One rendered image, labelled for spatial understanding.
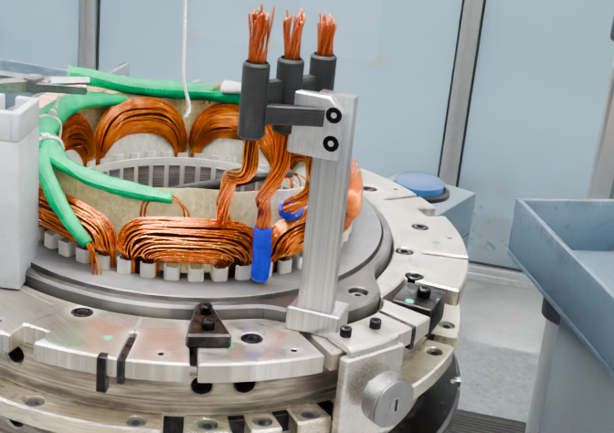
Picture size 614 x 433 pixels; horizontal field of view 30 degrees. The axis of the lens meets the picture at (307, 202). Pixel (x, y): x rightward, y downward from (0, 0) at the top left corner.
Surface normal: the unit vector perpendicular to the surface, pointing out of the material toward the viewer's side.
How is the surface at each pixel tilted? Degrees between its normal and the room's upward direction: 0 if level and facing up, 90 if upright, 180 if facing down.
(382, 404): 90
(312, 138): 90
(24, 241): 90
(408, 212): 0
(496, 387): 0
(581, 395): 90
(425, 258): 0
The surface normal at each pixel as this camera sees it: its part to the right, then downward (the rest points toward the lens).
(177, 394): 0.07, 0.37
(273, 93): 0.63, 0.33
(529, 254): -0.98, -0.01
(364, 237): 0.09, -0.93
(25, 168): 0.99, 0.13
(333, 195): -0.32, 0.32
